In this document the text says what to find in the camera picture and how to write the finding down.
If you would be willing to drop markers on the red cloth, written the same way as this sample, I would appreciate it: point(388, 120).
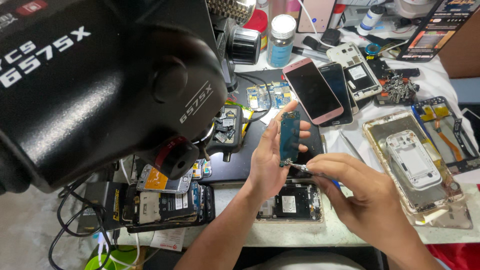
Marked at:
point(457, 257)

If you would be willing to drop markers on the blue circuit board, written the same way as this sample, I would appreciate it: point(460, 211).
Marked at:
point(262, 95)

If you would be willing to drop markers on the heap of small metal parts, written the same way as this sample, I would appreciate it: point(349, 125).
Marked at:
point(399, 88)

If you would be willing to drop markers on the white paper slip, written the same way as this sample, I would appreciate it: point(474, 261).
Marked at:
point(168, 239)

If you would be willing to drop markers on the green phone circuit board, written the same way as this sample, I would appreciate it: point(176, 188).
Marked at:
point(289, 137)

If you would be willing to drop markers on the green container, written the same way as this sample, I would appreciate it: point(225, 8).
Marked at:
point(123, 258)

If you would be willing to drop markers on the black smartphone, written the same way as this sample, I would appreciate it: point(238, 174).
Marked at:
point(339, 92)

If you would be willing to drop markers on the silver phone frame orange sticker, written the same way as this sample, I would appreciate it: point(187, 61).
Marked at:
point(163, 182)

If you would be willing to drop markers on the clear plastic sheet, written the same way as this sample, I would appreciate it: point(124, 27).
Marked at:
point(450, 219)

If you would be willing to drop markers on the black box with yellow print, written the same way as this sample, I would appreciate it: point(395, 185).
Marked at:
point(103, 204)

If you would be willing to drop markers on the opened phone with white label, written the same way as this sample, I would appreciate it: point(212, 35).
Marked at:
point(290, 204)

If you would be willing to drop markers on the person's left hand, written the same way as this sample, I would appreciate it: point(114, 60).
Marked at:
point(264, 165)

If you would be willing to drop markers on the red capped bottle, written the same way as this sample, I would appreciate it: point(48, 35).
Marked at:
point(258, 22)

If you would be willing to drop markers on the brown cardboard box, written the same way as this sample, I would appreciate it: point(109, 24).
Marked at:
point(463, 48)

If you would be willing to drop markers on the person's grey clothing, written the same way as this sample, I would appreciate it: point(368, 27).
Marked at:
point(303, 261)

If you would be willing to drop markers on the pink smartphone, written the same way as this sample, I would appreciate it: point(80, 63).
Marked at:
point(312, 92)

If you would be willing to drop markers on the silver tweezers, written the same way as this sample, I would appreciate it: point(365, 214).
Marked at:
point(298, 167)

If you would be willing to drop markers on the white phone with open back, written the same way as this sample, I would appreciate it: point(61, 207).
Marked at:
point(356, 71)

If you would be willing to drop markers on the black phone frame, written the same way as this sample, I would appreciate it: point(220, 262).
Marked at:
point(378, 67)

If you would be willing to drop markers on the small colourful phone board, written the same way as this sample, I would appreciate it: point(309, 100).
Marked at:
point(201, 169)

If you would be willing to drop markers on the person's right hand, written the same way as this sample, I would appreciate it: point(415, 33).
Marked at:
point(362, 195)

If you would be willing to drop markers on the gold phone housing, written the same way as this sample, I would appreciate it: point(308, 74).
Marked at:
point(423, 198)

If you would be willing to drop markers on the black work mat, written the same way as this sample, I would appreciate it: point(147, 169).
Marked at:
point(258, 142)

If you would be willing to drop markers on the white bottle with blue label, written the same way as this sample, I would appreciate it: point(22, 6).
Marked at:
point(369, 20)

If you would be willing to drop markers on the black printed packaging box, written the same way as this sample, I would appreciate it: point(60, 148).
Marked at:
point(437, 32)

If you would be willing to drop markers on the pink phone back cover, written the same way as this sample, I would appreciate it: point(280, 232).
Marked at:
point(317, 15)

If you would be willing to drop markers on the clear bottle with white cap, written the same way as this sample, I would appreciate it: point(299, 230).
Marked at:
point(281, 43)

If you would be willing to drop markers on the blue phone frame with flex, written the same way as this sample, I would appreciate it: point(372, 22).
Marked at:
point(446, 131)

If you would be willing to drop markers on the stack of opened phones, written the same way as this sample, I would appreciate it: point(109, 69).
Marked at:
point(168, 208)

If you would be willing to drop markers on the thin silver pry tool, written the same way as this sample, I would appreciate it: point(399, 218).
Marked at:
point(350, 145)

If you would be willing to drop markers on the black microscope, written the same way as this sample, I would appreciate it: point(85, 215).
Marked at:
point(93, 86)

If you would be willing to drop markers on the black charger plug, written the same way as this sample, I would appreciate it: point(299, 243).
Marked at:
point(330, 36)

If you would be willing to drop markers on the white phone middle frame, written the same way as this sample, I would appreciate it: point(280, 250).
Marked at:
point(412, 159)

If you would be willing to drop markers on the black chip holder jig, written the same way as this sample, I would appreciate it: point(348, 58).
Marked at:
point(227, 127)

